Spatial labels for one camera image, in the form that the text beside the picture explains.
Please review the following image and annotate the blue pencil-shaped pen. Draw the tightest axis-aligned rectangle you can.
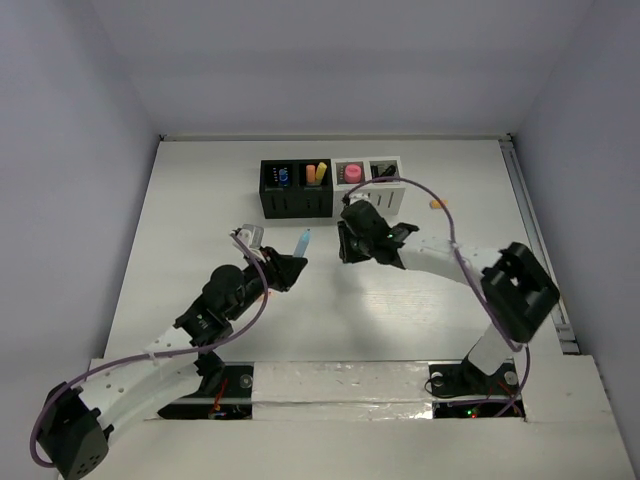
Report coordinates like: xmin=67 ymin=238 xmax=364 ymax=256
xmin=293 ymin=229 xmax=311 ymax=258

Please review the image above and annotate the blue black highlighter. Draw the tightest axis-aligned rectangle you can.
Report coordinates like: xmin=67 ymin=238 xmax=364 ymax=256
xmin=371 ymin=164 xmax=397 ymax=181

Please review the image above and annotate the pink glue stick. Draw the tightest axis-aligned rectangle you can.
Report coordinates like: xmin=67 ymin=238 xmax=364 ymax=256
xmin=343 ymin=163 xmax=363 ymax=184

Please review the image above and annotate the yellow pencil-shaped pen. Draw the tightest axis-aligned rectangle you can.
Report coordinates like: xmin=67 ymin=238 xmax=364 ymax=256
xmin=315 ymin=162 xmax=327 ymax=184

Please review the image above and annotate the grey pencil-shaped pen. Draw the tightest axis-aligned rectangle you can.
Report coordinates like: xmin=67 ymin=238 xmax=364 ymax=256
xmin=305 ymin=164 xmax=316 ymax=185

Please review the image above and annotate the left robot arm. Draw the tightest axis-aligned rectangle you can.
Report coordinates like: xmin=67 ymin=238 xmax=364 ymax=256
xmin=29 ymin=243 xmax=308 ymax=479

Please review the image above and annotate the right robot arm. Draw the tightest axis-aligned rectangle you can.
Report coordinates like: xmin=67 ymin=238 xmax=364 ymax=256
xmin=338 ymin=200 xmax=560 ymax=392

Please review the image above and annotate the white double container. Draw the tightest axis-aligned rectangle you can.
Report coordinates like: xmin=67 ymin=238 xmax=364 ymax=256
xmin=331 ymin=156 xmax=406 ymax=219

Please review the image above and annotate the black double container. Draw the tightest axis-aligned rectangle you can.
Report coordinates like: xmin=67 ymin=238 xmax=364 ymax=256
xmin=259 ymin=159 xmax=333 ymax=219

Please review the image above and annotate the blue item in container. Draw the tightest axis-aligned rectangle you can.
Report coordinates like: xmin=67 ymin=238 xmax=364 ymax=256
xmin=278 ymin=168 xmax=290 ymax=188

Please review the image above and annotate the silver foil tape strip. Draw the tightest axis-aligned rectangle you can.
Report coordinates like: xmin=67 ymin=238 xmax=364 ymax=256
xmin=251 ymin=361 xmax=433 ymax=422

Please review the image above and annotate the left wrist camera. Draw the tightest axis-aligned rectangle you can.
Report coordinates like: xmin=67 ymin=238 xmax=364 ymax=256
xmin=230 ymin=224 xmax=264 ymax=261

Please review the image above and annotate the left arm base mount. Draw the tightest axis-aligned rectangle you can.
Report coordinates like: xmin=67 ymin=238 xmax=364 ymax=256
xmin=157 ymin=363 xmax=254 ymax=421

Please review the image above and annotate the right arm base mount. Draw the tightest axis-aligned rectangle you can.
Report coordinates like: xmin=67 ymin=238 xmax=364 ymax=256
xmin=424 ymin=362 xmax=525 ymax=419

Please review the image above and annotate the aluminium rail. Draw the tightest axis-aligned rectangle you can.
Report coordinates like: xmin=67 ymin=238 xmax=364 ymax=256
xmin=499 ymin=139 xmax=581 ymax=355

